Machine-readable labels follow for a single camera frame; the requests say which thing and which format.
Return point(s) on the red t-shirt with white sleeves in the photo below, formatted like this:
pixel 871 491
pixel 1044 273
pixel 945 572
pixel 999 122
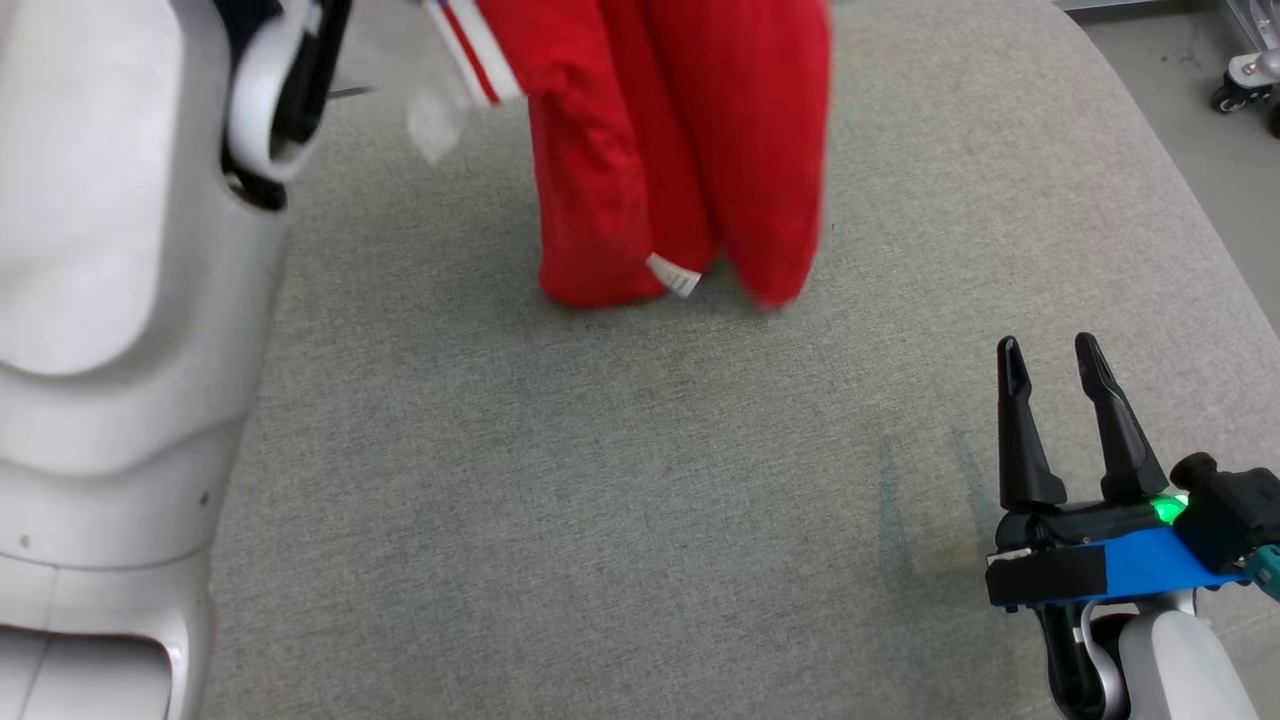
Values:
pixel 680 140

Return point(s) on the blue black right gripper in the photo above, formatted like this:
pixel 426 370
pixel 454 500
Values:
pixel 1140 565

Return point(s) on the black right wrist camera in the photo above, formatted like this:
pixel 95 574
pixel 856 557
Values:
pixel 1230 510

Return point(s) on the wheeled caster base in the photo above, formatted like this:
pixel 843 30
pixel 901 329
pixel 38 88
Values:
pixel 1250 85

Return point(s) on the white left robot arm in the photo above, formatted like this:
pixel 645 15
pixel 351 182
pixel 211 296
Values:
pixel 90 300

